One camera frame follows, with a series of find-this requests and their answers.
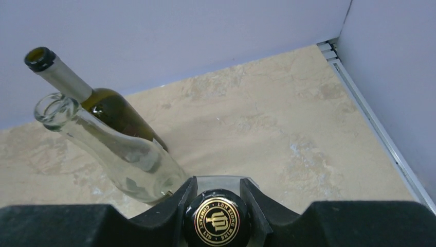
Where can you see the clear tall bottle dark label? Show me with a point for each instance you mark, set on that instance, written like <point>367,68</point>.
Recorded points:
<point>138,167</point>

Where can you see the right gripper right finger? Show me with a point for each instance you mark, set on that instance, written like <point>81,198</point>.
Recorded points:
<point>338,223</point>

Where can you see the clear bottle black cap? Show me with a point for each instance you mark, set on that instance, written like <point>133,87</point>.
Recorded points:
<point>219,210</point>

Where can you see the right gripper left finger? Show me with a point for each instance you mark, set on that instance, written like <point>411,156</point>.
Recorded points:
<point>95,224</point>

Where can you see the dark bottle silver neck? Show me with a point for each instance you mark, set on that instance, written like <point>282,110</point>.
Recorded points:
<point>105,104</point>

